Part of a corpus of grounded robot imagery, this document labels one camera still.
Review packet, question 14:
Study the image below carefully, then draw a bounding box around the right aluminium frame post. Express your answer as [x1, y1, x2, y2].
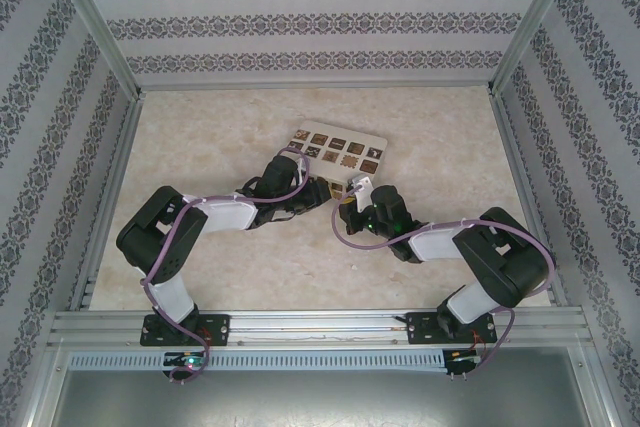
[489, 0, 585, 98]

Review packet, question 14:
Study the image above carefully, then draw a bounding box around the left aluminium table edge rail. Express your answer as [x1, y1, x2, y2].
[69, 91, 146, 313]

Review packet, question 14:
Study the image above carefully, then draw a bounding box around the left controller circuit board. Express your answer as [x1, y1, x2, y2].
[163, 352, 207, 369]

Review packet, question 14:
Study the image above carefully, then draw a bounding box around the right controller circuit board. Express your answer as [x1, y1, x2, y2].
[446, 348, 482, 367]

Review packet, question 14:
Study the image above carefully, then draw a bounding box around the aluminium mounting rail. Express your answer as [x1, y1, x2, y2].
[48, 309, 591, 349]

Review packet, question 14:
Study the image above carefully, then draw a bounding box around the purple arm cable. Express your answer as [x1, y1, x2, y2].
[141, 146, 314, 384]
[332, 185, 556, 378]

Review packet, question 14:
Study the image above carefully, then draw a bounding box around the controller circuit board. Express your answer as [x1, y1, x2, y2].
[446, 348, 482, 367]
[163, 352, 207, 369]

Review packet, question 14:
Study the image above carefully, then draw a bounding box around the aluminium frame post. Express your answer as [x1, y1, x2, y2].
[489, 0, 585, 98]
[42, 0, 145, 98]

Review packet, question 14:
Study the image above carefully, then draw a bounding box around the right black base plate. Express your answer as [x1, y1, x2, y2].
[405, 311, 501, 346]

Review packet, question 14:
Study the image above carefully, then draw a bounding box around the grey slotted cable duct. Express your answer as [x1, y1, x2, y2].
[67, 350, 446, 374]

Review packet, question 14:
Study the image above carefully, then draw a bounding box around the right aluminium table edge rail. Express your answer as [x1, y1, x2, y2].
[487, 86, 571, 308]

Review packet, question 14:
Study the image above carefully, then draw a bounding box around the left aluminium frame post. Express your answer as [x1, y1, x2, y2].
[42, 0, 145, 98]

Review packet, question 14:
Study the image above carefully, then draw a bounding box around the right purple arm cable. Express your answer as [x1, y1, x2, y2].
[332, 185, 556, 378]

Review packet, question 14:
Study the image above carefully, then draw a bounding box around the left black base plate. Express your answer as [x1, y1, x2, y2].
[139, 313, 231, 348]

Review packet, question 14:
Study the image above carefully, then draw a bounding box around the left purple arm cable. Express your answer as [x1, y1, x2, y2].
[141, 146, 314, 384]

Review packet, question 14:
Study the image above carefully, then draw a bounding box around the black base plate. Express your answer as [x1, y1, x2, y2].
[139, 313, 231, 348]
[405, 311, 501, 346]

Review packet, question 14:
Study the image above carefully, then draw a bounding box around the wooden box with picture tiles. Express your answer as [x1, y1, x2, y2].
[287, 120, 390, 201]

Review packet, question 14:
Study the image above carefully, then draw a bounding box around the aluminium table edge rail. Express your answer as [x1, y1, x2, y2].
[69, 91, 146, 313]
[487, 86, 571, 308]

